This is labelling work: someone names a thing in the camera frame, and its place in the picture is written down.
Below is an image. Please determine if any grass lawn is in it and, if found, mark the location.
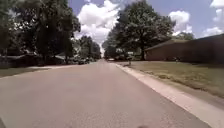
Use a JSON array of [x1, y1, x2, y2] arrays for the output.
[[124, 60, 224, 100]]

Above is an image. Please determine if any grass verge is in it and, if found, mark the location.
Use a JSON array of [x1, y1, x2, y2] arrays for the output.
[[0, 66, 52, 79]]

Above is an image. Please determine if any row of trees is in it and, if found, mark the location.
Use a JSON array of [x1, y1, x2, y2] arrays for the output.
[[0, 0, 102, 67]]

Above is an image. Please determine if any brown brick building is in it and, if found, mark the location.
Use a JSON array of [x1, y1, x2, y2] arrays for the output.
[[145, 33, 224, 65]]

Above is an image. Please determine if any large leafy tree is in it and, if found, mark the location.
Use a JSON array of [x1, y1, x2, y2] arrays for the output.
[[101, 0, 177, 62]]

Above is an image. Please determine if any grey asphalt road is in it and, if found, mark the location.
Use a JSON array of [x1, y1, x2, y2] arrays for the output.
[[0, 59, 212, 128]]

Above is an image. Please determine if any pale concrete kerb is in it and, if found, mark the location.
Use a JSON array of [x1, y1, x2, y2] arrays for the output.
[[114, 62, 224, 128]]

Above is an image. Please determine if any parked vehicle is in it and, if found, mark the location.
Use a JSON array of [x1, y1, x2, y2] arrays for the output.
[[77, 58, 91, 65]]

